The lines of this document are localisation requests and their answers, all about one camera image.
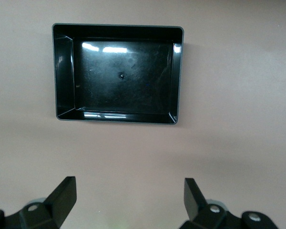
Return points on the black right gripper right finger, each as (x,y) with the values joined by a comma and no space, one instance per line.
(195,202)

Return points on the black plastic box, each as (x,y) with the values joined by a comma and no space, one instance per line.
(124,78)

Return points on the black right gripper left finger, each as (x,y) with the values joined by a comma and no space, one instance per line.
(62,198)

